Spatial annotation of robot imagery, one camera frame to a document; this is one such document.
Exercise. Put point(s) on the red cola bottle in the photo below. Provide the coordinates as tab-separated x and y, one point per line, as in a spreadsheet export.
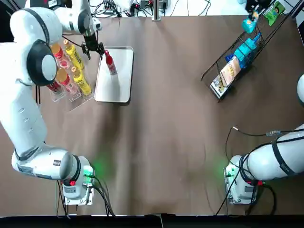
111	65
54	88

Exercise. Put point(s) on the silver aluminium post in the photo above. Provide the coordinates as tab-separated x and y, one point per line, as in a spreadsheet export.
156	10

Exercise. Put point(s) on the clear acrylic shelf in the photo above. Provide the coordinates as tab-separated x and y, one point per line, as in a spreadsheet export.
76	102

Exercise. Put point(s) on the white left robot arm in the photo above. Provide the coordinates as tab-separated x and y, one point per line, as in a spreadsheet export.
23	114

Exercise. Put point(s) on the teal chips packet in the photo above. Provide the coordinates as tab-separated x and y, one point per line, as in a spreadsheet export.
242	55
249	25
253	42

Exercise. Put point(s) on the orange tea bottle pink label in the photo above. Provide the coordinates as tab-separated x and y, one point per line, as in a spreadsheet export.
59	55
65	82

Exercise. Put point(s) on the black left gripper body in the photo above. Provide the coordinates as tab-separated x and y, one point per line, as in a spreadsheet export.
91	40

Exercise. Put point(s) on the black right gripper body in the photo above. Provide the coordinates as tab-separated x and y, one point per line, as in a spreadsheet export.
255	4

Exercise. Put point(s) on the white rectangular tray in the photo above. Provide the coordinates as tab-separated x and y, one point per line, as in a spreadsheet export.
118	88

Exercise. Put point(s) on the green chips packet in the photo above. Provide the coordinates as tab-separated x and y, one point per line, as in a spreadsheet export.
274	12

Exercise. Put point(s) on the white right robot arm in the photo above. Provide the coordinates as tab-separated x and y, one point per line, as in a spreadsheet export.
266	161

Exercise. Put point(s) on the yellow label tea bottle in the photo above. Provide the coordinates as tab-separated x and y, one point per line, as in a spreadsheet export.
82	82
74	57

